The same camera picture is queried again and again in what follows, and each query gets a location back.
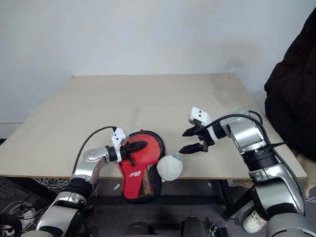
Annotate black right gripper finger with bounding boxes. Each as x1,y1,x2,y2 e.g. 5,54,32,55
178,143,204,155
182,126,199,138

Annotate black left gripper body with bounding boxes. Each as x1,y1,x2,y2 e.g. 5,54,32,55
119,142,136,167

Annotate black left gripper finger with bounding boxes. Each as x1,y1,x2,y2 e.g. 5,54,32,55
126,141,149,148
126,146,146,154

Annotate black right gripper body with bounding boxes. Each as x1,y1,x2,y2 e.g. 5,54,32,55
193,119,214,153

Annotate red table tennis paddle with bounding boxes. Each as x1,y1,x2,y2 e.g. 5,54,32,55
128,131,161,164

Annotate white grey plush toy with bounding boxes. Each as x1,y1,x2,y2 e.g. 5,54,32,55
156,152,184,183

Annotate red black paddle case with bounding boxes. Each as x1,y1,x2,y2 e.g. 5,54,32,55
118,128,167,204

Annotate white sneaker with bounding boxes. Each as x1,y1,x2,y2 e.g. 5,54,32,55
242,209,268,234

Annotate person in black coat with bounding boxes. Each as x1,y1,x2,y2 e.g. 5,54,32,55
264,6,316,161

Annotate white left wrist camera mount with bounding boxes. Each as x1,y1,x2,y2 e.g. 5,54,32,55
111,127,129,164

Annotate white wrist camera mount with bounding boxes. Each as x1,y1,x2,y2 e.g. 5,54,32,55
111,127,129,164
188,107,221,144

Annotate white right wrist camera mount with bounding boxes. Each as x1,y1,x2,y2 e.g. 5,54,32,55
188,107,221,144

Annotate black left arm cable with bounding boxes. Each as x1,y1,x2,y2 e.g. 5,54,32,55
73,126,117,174

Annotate black metal table frame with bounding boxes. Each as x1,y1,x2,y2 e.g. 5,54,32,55
93,179,253,221

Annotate white cable tangle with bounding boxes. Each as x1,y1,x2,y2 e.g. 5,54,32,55
31,177,105,198

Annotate white wall skirting board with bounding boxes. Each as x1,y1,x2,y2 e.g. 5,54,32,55
0,120,24,139

